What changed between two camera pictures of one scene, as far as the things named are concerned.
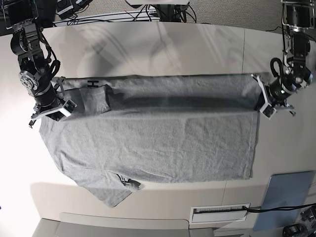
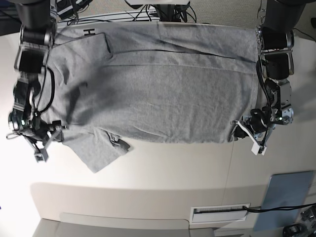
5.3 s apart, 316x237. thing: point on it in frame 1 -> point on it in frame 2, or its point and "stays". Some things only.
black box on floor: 65,8 stays
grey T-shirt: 128,130 -> 177,81
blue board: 284,190 stays
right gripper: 273,98 -> 256,126
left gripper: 55,110 -> 41,137
